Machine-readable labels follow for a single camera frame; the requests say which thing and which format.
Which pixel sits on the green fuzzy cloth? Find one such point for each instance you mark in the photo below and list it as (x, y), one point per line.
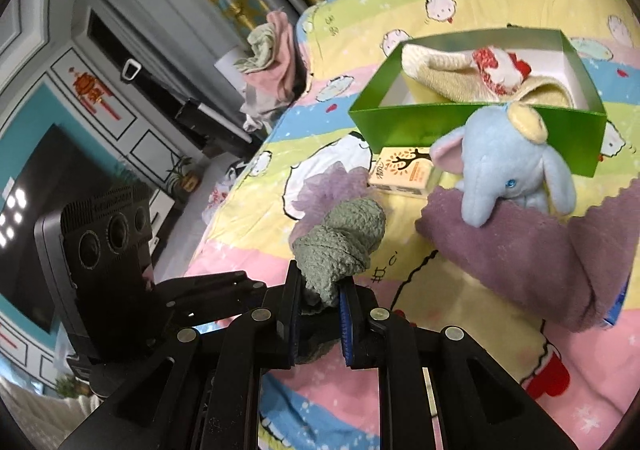
(345, 240)

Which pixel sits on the purple mesh bath pouf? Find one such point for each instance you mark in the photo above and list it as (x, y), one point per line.
(325, 190)

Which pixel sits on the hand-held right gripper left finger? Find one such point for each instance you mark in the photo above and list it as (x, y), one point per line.
(295, 325)

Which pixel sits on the blue and orange tissue packet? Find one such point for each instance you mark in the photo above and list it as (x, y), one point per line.
(619, 305)

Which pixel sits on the white plastic bag red print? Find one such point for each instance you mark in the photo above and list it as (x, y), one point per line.
(220, 195)

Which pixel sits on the grey and white clothes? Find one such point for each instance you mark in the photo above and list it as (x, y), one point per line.
(260, 107)

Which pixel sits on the white tissue packet tree print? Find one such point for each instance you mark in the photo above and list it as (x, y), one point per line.
(400, 174)

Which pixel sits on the white board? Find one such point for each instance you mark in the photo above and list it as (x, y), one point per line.
(231, 62)

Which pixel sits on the red wall decoration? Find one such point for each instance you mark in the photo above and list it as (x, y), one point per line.
(86, 82)

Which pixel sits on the black television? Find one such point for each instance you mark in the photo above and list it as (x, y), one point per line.
(60, 164)

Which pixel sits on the purple towel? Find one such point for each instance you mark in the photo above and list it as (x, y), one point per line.
(525, 260)

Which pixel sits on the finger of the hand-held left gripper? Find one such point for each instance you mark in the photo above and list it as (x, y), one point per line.
(215, 286)
(225, 311)

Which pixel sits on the cream fleece cloth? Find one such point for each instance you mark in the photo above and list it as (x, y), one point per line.
(440, 74)

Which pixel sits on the green cardboard box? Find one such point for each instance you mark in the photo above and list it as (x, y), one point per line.
(400, 129)

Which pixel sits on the red and white plush cloth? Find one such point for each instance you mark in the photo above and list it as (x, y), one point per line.
(500, 67)

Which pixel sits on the pale green garment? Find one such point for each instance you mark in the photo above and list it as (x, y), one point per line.
(260, 47)

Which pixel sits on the green potted plant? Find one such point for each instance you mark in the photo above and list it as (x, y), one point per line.
(67, 385)
(187, 178)

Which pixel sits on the black furniture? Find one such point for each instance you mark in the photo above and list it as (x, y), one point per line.
(210, 124)

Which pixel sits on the pile of clothes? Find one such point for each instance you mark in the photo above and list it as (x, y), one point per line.
(282, 59)

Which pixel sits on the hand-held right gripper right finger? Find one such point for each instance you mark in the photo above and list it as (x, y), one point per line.
(346, 325)

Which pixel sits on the blue elephant plush toy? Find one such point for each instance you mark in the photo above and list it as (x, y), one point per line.
(500, 159)

